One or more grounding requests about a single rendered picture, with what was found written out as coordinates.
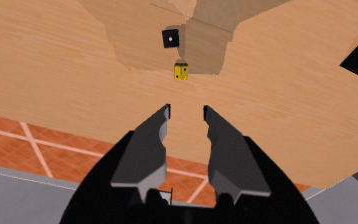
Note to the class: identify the black die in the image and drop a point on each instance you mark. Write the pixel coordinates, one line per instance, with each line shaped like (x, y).
(170, 38)

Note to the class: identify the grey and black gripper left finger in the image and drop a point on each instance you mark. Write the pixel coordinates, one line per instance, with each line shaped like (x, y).
(121, 178)

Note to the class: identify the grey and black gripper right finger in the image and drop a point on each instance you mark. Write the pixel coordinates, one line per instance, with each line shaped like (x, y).
(238, 166)

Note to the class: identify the yellow die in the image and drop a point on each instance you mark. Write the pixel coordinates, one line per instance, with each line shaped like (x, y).
(180, 71)

